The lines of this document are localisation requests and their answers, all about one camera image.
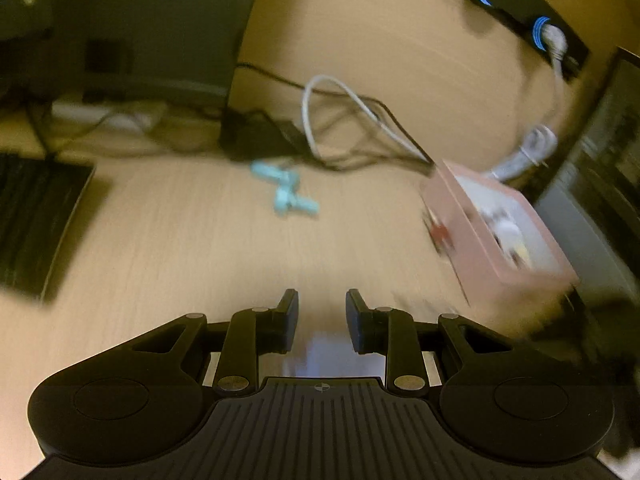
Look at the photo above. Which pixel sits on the computer case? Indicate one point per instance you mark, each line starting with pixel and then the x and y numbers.
pixel 595 185

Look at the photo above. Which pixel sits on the red battery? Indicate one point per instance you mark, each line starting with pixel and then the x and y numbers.
pixel 441 234

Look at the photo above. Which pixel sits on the pink cardboard box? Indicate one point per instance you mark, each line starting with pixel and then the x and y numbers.
pixel 470 240

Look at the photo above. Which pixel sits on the dark monitor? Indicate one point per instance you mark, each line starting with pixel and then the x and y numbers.
pixel 125 20

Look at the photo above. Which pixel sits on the black power adapter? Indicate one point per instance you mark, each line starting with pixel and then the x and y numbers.
pixel 255 132

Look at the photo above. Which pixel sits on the black keyboard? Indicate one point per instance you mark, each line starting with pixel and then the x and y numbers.
pixel 35 225

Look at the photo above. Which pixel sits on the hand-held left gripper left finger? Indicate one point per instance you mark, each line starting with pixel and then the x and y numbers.
pixel 290 320

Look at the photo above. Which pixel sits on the black wall power strip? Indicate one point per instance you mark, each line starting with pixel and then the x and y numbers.
pixel 505 2

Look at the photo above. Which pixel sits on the white power strip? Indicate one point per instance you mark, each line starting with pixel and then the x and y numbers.
pixel 110 115

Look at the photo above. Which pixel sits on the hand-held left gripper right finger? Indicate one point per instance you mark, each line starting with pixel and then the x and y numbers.
pixel 356 320

